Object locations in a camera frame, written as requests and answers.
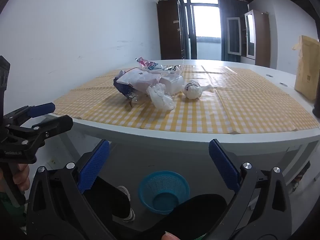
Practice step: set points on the brown paper bag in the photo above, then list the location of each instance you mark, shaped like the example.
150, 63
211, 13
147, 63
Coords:
307, 70

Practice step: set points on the brown cabinet with glass doors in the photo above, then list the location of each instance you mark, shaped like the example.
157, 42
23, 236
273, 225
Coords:
261, 40

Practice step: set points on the person's left hand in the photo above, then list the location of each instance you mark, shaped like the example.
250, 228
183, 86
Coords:
22, 177

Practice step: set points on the yellow checkered tablecloth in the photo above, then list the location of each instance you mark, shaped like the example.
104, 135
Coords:
200, 115

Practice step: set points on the pink printed wrapper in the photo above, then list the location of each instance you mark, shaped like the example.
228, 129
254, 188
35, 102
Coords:
145, 62

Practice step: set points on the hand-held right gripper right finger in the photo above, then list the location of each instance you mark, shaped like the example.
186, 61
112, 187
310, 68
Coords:
225, 166

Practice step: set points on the white wad with dark print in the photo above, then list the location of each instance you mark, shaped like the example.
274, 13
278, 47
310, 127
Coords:
192, 92

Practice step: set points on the person's left white shoe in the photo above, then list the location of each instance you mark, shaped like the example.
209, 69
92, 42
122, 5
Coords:
126, 201

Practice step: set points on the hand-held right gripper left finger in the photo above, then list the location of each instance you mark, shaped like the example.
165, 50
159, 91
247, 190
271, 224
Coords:
93, 167

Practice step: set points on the dark brown wardrobe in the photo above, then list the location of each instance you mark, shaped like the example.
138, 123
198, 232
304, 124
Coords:
168, 30

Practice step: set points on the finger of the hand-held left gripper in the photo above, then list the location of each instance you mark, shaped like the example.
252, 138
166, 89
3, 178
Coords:
41, 108
57, 125

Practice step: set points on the bright balcony window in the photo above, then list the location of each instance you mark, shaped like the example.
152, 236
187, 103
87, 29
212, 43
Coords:
206, 22

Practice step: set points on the blue plastic wastebasket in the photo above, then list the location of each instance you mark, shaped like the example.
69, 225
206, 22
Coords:
162, 182

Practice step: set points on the blue wrapper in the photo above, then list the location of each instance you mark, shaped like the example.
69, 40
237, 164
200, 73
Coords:
122, 88

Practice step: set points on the person's right hand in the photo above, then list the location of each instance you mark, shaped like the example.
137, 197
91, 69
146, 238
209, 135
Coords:
170, 236

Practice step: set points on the flat white plastic bag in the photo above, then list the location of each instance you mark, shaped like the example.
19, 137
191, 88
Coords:
140, 80

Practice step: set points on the crumpled translucent plastic bag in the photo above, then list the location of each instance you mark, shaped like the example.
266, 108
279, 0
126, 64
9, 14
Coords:
160, 97

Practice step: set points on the dark brown object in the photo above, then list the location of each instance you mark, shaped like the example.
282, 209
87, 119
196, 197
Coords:
301, 177

